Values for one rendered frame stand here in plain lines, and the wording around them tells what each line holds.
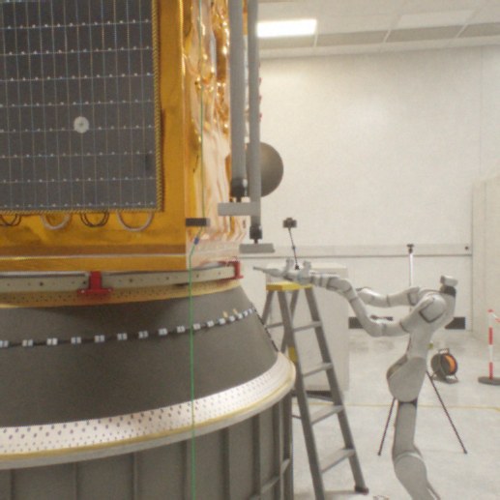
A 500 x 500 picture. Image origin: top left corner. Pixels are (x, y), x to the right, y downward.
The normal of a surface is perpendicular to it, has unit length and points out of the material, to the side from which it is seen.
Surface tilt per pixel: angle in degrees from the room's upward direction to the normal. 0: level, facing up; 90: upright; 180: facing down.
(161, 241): 94
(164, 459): 90
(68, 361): 62
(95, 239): 97
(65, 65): 90
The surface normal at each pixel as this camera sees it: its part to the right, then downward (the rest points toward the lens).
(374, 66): -0.08, 0.04
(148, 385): 0.43, -0.44
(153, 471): 0.48, 0.03
